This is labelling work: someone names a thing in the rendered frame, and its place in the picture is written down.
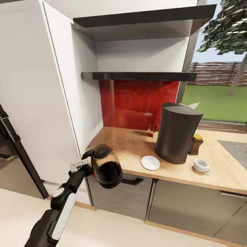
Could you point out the drop in sink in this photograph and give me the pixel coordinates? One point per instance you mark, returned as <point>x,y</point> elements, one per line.
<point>237,149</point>

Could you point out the saucer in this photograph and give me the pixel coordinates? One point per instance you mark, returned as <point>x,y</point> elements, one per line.
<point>150,162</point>

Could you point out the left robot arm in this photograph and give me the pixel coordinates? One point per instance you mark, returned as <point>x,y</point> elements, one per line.
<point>48,230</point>

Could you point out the paper coffee filter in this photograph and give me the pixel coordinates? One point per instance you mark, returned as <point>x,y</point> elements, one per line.
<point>193,106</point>

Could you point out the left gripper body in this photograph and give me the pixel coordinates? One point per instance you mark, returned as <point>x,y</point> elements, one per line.
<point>81,173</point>

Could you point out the electric kettle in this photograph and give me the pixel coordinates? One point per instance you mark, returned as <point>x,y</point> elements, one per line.
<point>105,166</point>

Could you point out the bottle of coffee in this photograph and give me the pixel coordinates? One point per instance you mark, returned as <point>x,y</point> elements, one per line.
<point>195,144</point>

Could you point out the coffee cup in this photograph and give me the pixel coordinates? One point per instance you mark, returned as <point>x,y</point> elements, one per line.
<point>201,166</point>

